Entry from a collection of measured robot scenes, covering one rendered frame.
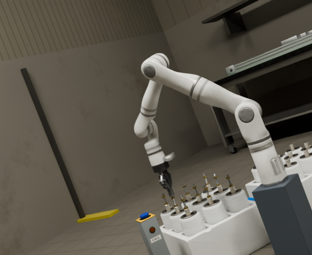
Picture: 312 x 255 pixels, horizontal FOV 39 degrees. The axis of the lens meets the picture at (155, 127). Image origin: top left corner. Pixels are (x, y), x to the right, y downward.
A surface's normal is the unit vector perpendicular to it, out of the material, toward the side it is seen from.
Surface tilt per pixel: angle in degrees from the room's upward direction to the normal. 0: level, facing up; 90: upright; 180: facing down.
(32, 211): 90
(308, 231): 90
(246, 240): 90
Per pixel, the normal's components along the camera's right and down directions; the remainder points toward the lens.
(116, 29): 0.72, -0.25
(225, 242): 0.33, -0.08
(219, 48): -0.60, 0.27
